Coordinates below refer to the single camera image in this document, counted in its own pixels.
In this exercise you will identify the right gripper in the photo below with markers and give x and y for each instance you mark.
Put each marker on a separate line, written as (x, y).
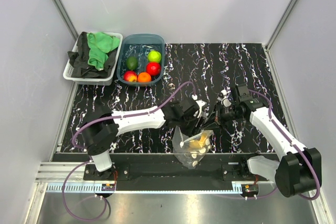
(219, 119)

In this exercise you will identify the blue translucent plastic tub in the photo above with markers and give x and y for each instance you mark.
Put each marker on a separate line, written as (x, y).
(139, 46)

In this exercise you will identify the clear polka dot zip bag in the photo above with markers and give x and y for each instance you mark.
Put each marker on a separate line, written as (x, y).
(189, 157)

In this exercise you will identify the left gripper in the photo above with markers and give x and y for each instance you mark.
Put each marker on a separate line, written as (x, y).
(193, 130)

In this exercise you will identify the orange fake fruit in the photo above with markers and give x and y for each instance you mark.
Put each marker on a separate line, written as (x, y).
(144, 77)

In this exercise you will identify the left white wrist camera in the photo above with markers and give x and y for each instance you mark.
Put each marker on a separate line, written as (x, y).
(200, 104)

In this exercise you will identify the slotted cable duct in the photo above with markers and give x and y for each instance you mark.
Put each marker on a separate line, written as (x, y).
(103, 189)

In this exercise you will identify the yellow fake lemon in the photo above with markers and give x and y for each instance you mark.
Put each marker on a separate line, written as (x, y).
(200, 142)

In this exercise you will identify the green cloth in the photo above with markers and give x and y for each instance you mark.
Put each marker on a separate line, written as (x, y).
(100, 45)

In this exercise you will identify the red fake apple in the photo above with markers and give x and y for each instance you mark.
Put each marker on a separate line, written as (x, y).
(153, 68)

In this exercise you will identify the dark green fake avocado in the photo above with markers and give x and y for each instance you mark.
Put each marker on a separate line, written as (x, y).
(132, 63)

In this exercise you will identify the right aluminium frame post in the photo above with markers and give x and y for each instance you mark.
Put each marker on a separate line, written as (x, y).
(286, 14)

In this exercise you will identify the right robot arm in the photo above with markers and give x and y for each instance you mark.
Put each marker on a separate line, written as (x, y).
(298, 170)

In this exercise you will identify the white plastic basket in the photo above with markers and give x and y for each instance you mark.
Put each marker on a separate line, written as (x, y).
(90, 81)

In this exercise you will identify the black cloth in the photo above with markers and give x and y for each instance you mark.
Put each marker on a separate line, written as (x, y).
(79, 61)

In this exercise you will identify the left aluminium frame post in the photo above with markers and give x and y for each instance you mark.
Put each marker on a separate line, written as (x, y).
(66, 18)

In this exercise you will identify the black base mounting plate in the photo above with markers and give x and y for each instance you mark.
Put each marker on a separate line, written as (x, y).
(163, 172)

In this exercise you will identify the aluminium frame post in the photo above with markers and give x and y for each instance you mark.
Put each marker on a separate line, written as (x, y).
(66, 18)
(286, 14)

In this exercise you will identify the red yellow fake peach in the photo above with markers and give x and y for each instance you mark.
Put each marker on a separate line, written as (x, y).
(130, 76)

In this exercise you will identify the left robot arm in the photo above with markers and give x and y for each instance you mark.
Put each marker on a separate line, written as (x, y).
(99, 133)

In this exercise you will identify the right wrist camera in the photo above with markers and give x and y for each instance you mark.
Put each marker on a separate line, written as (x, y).
(223, 98)

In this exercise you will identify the green fake apple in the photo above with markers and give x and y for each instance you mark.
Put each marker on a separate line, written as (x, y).
(154, 56)

